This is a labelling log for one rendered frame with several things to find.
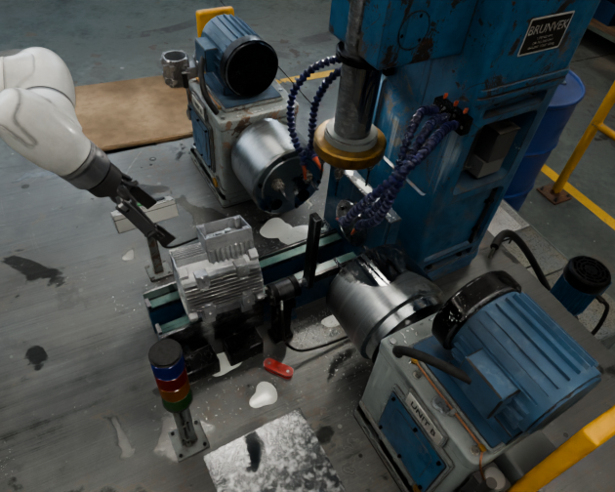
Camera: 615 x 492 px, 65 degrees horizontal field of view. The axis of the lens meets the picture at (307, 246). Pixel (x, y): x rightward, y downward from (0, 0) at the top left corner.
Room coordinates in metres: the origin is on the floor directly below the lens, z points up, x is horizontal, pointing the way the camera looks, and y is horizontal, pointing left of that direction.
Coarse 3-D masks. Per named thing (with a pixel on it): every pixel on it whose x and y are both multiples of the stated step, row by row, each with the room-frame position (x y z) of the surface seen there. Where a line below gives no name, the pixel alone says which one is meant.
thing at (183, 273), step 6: (252, 252) 0.80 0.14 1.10; (252, 258) 0.79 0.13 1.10; (180, 270) 0.72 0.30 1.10; (186, 270) 0.72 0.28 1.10; (180, 276) 0.70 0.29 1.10; (186, 276) 0.71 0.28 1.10; (258, 294) 0.76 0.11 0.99; (264, 294) 0.76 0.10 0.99; (258, 300) 0.75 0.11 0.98; (192, 318) 0.66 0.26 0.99
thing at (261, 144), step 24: (264, 120) 1.32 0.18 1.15; (240, 144) 1.23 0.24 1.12; (264, 144) 1.19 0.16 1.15; (288, 144) 1.19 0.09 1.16; (240, 168) 1.18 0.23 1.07; (264, 168) 1.12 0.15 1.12; (288, 168) 1.15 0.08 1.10; (312, 168) 1.20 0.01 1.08; (264, 192) 1.11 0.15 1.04; (288, 192) 1.16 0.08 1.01; (312, 192) 1.21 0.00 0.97
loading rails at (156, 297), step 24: (336, 240) 1.06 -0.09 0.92; (264, 264) 0.93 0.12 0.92; (288, 264) 0.96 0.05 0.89; (168, 288) 0.79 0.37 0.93; (312, 288) 0.89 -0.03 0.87; (168, 312) 0.75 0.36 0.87; (240, 312) 0.75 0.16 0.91; (264, 312) 0.80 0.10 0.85; (168, 336) 0.64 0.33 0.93; (192, 336) 0.68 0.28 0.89; (216, 336) 0.71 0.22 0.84
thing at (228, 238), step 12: (240, 216) 0.92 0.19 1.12; (204, 228) 0.86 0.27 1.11; (216, 228) 0.88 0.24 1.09; (228, 228) 0.86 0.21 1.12; (240, 228) 0.89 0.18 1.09; (204, 240) 0.79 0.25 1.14; (216, 240) 0.80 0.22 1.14; (228, 240) 0.81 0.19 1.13; (240, 240) 0.82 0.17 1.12; (252, 240) 0.83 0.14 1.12; (216, 252) 0.78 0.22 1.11; (228, 252) 0.79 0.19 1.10; (240, 252) 0.80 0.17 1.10
